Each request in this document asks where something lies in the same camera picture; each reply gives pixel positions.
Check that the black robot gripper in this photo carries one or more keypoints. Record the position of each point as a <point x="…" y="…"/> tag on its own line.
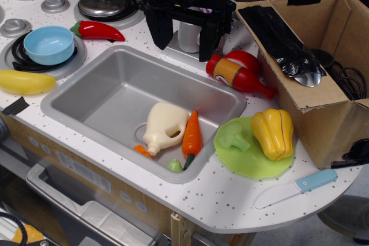
<point x="213" y="16"/>

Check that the light blue plastic bowl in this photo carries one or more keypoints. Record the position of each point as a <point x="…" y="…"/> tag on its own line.
<point x="48" y="46"/>

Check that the silver toy faucet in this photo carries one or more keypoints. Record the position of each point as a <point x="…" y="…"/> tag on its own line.
<point x="188" y="37"/>

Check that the red toy ketchup bottle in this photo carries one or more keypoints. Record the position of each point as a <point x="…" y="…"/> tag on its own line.
<point x="237" y="76"/>

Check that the steel pot lid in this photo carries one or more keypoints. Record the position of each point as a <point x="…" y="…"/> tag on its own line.
<point x="102" y="8"/>

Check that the cream toy milk jug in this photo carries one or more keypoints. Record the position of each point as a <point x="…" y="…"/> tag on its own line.
<point x="165" y="127"/>

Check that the red toy chili pepper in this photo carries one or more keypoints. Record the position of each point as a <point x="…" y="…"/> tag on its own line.
<point x="96" y="30"/>

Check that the grey toy sink basin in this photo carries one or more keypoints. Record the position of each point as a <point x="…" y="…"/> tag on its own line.
<point x="109" y="101"/>

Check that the orange toy carrot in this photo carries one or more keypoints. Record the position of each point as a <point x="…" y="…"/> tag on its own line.
<point x="192" y="139"/>

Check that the green toy broccoli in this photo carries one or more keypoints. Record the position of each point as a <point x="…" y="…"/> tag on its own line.
<point x="230" y="134"/>

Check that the green plastic plate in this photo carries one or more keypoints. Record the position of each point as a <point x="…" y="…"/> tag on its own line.
<point x="251" y="163"/>

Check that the small orange toy piece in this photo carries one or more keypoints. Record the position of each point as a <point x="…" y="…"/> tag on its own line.
<point x="141" y="149"/>

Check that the cardboard box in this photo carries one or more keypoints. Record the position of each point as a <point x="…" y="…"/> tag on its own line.
<point x="331" y="127"/>

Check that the yellow toy bell pepper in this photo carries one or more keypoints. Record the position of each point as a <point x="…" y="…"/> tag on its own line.
<point x="274" y="129"/>

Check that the metal spoon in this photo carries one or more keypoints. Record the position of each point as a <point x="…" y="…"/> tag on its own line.
<point x="308" y="79"/>

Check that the grey stove knob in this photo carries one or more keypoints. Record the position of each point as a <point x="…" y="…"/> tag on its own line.
<point x="55" y="6"/>
<point x="15" y="27"/>

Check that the small green toy piece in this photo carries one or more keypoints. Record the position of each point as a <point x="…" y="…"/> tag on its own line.
<point x="175" y="166"/>

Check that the black coil burner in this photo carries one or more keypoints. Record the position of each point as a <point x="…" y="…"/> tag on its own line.
<point x="24" y="63"/>

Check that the yellow toy banana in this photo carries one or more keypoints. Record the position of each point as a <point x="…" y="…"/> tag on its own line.
<point x="19" y="82"/>

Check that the black tape piece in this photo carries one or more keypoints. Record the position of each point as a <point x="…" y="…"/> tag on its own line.
<point x="16" y="107"/>

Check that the blue handled toy knife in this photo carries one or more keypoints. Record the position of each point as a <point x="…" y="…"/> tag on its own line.
<point x="279" y="193"/>

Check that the oven door handle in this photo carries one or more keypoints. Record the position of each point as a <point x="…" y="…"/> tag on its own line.
<point x="86" y="216"/>

